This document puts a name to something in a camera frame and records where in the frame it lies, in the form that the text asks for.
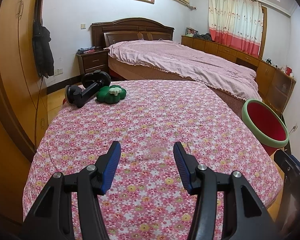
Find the small red container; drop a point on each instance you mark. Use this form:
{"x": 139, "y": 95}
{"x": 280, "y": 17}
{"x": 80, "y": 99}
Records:
{"x": 288, "y": 70}

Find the long low wooden cabinet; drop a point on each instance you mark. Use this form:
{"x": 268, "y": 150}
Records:
{"x": 210, "y": 46}

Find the pink checked blanket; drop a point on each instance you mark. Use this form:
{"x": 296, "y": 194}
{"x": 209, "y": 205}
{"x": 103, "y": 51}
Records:
{"x": 190, "y": 62}

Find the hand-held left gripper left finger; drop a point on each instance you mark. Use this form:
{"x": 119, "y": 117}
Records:
{"x": 112, "y": 166}

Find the red and blue booklets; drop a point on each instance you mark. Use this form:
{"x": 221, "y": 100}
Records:
{"x": 86, "y": 50}

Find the white and red curtain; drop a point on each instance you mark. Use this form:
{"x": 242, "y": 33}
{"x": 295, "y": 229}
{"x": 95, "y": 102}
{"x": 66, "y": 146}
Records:
{"x": 233, "y": 20}

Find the dark cloth pile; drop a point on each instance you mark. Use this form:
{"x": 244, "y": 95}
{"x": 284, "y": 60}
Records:
{"x": 202, "y": 37}

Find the row of small books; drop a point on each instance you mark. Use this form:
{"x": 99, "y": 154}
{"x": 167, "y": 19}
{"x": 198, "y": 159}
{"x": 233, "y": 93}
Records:
{"x": 191, "y": 31}

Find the dark wooden bed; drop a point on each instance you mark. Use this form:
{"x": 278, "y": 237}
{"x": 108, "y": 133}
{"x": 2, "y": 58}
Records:
{"x": 130, "y": 26}

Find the dark wooden nightstand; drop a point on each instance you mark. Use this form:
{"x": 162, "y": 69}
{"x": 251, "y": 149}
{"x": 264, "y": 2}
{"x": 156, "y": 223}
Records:
{"x": 92, "y": 62}

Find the red bin with green rim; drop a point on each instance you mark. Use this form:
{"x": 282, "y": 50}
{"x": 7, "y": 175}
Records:
{"x": 267, "y": 122}

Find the pink floral tablecloth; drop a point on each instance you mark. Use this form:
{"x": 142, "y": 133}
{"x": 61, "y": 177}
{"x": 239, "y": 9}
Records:
{"x": 150, "y": 120}

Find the black suction phone holder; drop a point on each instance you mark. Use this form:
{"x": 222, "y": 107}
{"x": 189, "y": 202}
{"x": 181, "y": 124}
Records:
{"x": 90, "y": 92}

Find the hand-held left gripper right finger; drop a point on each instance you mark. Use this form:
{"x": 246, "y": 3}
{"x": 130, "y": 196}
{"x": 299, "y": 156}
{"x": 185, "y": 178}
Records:
{"x": 182, "y": 168}

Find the black jacket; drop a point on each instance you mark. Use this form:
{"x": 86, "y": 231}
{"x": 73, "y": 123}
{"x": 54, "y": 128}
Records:
{"x": 42, "y": 52}

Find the green flower-shaped cushion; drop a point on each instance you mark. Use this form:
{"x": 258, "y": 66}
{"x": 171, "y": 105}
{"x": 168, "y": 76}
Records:
{"x": 105, "y": 96}

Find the light wooden wardrobe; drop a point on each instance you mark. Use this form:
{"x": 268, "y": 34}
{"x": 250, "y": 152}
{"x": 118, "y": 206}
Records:
{"x": 12, "y": 67}

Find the white wall outlet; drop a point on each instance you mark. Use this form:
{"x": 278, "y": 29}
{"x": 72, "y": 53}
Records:
{"x": 59, "y": 72}
{"x": 294, "y": 127}

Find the white wall switch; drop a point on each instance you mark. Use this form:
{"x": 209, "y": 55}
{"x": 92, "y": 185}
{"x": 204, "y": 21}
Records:
{"x": 83, "y": 26}

